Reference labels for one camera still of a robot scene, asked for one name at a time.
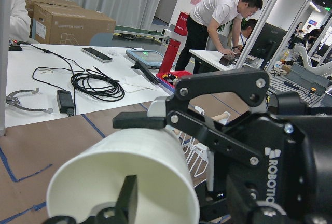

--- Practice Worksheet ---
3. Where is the silver reach grabber tool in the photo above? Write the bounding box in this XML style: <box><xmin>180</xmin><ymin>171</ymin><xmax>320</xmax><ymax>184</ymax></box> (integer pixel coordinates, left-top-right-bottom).
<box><xmin>6</xmin><ymin>88</ymin><xmax>53</xmax><ymax>114</ymax></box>

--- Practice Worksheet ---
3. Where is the black computer monitor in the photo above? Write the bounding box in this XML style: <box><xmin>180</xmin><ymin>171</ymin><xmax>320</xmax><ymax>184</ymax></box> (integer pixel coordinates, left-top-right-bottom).
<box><xmin>249</xmin><ymin>23</ymin><xmax>287</xmax><ymax>69</ymax></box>

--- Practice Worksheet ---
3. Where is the black smartphone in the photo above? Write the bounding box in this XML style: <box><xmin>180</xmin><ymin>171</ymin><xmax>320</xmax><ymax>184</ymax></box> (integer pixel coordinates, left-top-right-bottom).
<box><xmin>81</xmin><ymin>47</ymin><xmax>113</xmax><ymax>63</ymax></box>

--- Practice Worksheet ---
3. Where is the standing man white shirt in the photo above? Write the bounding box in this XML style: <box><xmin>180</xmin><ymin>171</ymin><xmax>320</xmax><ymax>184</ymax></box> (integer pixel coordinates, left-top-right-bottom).
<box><xmin>175</xmin><ymin>0</ymin><xmax>263</xmax><ymax>71</ymax></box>

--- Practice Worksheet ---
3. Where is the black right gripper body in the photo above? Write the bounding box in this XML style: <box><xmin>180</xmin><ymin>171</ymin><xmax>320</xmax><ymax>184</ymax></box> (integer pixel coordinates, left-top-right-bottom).
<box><xmin>202</xmin><ymin>93</ymin><xmax>331</xmax><ymax>223</ymax></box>

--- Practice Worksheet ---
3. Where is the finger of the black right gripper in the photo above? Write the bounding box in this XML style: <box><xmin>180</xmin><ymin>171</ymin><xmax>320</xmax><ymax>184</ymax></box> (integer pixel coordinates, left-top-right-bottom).
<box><xmin>113</xmin><ymin>68</ymin><xmax>269</xmax><ymax>166</ymax></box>

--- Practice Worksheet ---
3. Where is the white wire cup rack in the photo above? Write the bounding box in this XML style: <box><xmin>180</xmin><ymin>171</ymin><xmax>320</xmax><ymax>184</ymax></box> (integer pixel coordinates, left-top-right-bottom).
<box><xmin>171</xmin><ymin>106</ymin><xmax>231</xmax><ymax>178</ymax></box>

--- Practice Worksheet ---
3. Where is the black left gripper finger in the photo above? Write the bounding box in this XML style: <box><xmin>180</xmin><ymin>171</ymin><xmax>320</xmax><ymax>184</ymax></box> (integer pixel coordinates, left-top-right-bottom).
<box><xmin>46</xmin><ymin>175</ymin><xmax>138</xmax><ymax>223</ymax></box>

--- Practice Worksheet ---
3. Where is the white ikea cup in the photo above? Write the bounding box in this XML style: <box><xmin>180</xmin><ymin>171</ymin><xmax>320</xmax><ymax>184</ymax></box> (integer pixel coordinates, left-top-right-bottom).
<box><xmin>46</xmin><ymin>128</ymin><xmax>200</xmax><ymax>223</ymax></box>

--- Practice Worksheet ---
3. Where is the red plastic parts bin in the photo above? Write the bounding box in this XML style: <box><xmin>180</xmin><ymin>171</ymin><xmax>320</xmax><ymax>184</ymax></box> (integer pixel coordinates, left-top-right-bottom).
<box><xmin>156</xmin><ymin>71</ymin><xmax>191</xmax><ymax>89</ymax></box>

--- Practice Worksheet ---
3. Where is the red thermos bottle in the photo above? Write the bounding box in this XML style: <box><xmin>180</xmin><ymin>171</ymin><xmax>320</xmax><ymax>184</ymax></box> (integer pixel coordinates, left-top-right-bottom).
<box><xmin>159</xmin><ymin>38</ymin><xmax>181</xmax><ymax>73</ymax></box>

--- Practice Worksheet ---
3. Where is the cardboard box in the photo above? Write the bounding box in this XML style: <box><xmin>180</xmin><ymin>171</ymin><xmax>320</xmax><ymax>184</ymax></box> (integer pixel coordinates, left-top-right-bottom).
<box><xmin>25</xmin><ymin>0</ymin><xmax>116</xmax><ymax>47</ymax></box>

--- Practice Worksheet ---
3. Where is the coiled black cable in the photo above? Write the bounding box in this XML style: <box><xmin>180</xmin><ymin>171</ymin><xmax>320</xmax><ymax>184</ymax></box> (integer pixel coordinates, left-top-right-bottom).
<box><xmin>70</xmin><ymin>67</ymin><xmax>126</xmax><ymax>103</ymax></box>

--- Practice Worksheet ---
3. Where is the seated person white shirt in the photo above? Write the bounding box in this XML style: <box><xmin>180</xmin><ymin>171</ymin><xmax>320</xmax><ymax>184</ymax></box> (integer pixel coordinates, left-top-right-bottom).
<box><xmin>9</xmin><ymin>0</ymin><xmax>31</xmax><ymax>42</ymax></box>

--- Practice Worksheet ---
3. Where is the blue teach pendant tablet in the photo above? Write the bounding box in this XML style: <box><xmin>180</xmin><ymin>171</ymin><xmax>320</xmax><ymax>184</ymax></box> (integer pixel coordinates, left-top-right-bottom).
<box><xmin>126</xmin><ymin>49</ymin><xmax>164</xmax><ymax>69</ymax></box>

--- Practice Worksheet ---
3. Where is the aluminium frame post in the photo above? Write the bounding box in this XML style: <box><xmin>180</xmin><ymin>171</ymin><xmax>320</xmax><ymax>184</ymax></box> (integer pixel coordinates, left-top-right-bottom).
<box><xmin>1</xmin><ymin>0</ymin><xmax>11</xmax><ymax>136</ymax></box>

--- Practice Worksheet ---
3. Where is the black power adapter brick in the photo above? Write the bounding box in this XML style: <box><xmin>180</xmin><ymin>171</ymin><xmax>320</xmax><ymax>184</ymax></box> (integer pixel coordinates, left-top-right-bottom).
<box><xmin>57</xmin><ymin>90</ymin><xmax>75</xmax><ymax>117</ymax></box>

